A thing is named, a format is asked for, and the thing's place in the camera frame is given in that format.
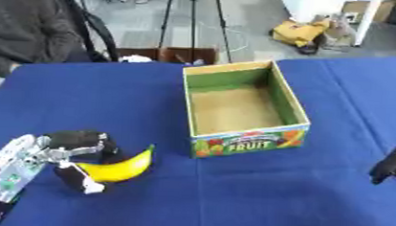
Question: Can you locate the white table leg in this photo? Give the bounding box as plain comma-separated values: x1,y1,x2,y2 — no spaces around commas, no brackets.
351,0,385,49

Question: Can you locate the person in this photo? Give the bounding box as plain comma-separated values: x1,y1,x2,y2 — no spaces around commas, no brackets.
0,0,95,82

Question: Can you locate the cardboard box with green inside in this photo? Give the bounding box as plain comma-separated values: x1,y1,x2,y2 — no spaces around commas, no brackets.
177,56,316,164

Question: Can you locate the black tripod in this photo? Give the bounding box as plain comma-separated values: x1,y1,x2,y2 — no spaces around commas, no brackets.
143,0,236,66

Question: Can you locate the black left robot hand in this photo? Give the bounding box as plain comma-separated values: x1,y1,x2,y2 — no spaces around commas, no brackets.
38,127,130,197

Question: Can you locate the yellow toy banana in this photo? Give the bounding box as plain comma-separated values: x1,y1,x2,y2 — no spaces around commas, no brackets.
73,140,156,186

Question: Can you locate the brown cardboard box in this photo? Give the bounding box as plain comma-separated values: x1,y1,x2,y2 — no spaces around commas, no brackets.
116,43,220,66

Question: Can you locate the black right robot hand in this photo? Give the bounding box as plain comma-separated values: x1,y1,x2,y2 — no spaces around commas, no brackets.
367,145,396,186

